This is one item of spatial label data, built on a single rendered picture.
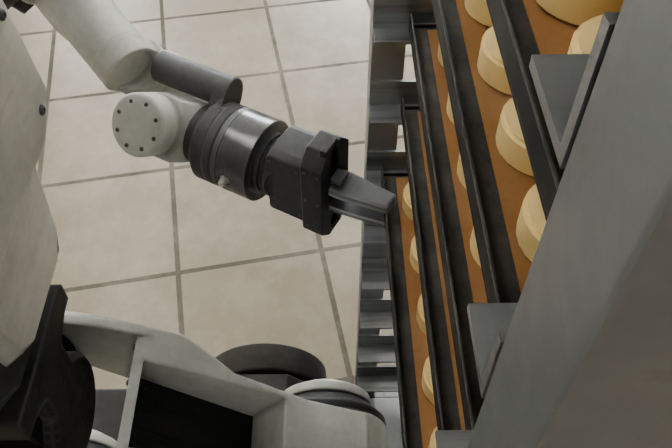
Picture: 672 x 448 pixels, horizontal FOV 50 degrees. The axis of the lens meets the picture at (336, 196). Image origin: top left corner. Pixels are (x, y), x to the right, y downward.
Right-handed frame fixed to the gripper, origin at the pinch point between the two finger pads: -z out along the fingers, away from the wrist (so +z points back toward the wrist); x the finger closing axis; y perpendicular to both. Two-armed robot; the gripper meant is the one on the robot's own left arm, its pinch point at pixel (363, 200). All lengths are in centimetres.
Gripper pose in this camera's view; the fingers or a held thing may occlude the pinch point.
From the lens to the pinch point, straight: 70.1
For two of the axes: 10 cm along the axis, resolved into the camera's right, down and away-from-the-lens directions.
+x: 0.0, -6.6, -7.5
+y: 4.8, -6.6, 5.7
